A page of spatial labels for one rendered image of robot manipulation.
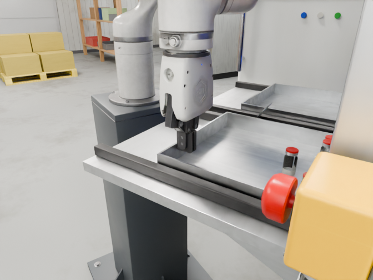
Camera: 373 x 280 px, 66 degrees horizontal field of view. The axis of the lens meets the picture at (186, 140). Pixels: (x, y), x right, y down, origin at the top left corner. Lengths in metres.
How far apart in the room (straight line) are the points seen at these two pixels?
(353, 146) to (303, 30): 1.06
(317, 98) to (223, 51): 4.14
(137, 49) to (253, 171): 0.55
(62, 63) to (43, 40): 0.53
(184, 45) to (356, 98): 0.25
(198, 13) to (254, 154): 0.28
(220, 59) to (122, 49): 4.15
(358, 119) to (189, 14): 0.26
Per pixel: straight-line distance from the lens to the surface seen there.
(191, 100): 0.45
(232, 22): 5.09
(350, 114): 0.28
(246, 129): 0.68
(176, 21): 0.43
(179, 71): 0.43
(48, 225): 1.90
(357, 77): 0.27
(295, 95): 0.98
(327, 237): 0.22
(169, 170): 0.47
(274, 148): 0.61
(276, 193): 0.24
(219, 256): 1.57
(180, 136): 0.51
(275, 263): 0.53
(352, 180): 0.23
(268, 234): 0.40
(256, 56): 1.36
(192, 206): 0.43
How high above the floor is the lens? 1.14
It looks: 25 degrees down
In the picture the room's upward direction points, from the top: straight up
